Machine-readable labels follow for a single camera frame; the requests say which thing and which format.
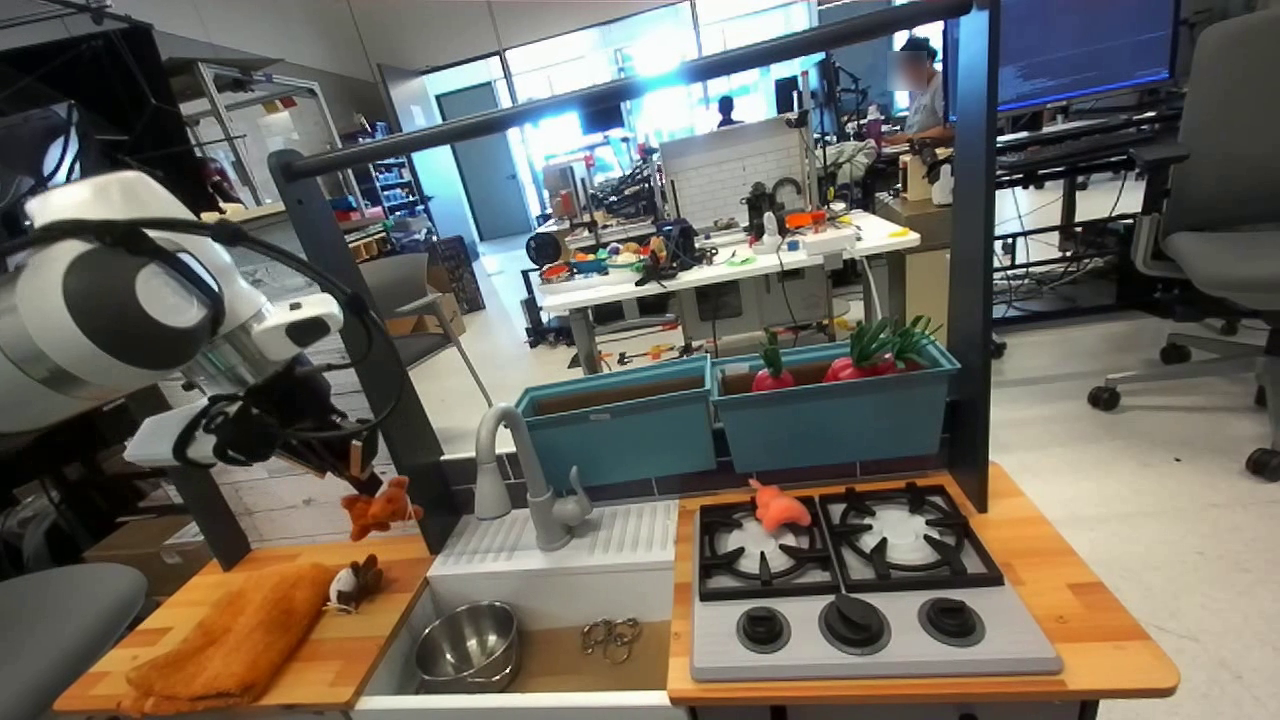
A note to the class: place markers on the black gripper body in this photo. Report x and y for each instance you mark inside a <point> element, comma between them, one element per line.
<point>285,420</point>

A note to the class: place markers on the orange plush toy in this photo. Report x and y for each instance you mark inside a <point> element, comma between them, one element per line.
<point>383,509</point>

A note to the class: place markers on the brown white penguin plush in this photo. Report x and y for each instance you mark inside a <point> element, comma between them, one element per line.
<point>354,582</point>

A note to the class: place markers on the orange terry towel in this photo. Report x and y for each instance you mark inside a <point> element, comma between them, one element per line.
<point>224,640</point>

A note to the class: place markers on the salmon pink plush toy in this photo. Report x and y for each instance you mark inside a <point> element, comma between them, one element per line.
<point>777,509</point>

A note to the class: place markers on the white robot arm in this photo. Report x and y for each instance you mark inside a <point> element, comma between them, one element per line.
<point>107,305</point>

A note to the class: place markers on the grey toy faucet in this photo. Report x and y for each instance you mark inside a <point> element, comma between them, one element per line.
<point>514,454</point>

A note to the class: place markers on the white sink basin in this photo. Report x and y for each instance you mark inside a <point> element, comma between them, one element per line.
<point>602,575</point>

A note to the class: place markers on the red toy radish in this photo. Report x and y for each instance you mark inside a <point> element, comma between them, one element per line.
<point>775,372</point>

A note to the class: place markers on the black stove knob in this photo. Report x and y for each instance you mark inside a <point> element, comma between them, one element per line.
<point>952,622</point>
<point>852,625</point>
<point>761,630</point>

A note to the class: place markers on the grey toy gas stove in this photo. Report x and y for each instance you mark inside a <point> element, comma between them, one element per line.
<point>866,625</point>

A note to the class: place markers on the red toy vegetable green leaves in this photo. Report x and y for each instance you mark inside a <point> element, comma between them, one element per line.
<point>887,349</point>

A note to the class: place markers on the stainless steel pot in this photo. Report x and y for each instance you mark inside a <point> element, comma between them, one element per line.
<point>465,645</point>

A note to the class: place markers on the empty teal planter box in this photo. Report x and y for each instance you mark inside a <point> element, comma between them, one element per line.
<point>615,432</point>

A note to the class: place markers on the bunch of metal rings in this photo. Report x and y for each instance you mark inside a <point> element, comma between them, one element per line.
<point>611,640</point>

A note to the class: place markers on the grey padded chair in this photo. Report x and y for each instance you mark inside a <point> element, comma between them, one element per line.
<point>60,634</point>

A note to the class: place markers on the grey door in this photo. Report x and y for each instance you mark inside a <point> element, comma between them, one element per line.
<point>483,167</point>

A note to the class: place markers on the white workbench table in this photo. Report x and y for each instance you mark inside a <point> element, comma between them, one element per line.
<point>747,264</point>

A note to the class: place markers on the teal planter box with vegetables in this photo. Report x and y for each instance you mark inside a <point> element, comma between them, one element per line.
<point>833,420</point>

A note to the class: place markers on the white board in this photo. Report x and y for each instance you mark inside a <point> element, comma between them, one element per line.
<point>735,172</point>

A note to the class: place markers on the person in grey shirt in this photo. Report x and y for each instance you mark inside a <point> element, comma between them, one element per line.
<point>922,94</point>

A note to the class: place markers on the computer monitor blue screen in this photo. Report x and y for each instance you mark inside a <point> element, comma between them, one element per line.
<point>1087,54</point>

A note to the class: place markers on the grey office chair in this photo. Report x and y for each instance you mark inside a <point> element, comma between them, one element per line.
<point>1225,172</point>

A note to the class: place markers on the black metal frame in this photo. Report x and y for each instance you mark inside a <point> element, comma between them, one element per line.
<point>975,264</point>

